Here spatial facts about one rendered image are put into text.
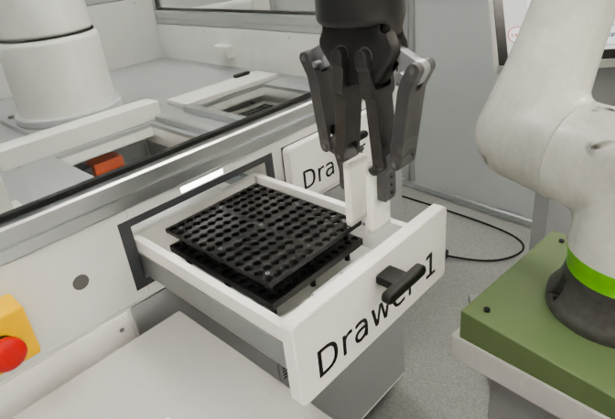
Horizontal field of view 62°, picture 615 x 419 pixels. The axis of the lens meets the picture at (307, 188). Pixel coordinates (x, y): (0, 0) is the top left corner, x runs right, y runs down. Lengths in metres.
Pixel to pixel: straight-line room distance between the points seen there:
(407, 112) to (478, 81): 1.94
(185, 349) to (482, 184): 1.95
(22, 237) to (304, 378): 0.38
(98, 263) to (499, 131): 0.56
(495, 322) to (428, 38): 1.89
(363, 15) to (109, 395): 0.56
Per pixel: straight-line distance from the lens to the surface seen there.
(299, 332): 0.51
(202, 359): 0.74
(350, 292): 0.55
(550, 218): 1.55
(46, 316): 0.75
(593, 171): 0.63
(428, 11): 2.44
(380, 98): 0.45
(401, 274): 0.59
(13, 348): 0.67
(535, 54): 0.70
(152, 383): 0.73
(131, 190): 0.74
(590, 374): 0.68
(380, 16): 0.42
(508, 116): 0.70
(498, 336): 0.69
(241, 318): 0.61
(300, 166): 0.92
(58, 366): 0.80
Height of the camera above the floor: 1.26
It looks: 26 degrees down
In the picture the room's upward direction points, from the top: 6 degrees counter-clockwise
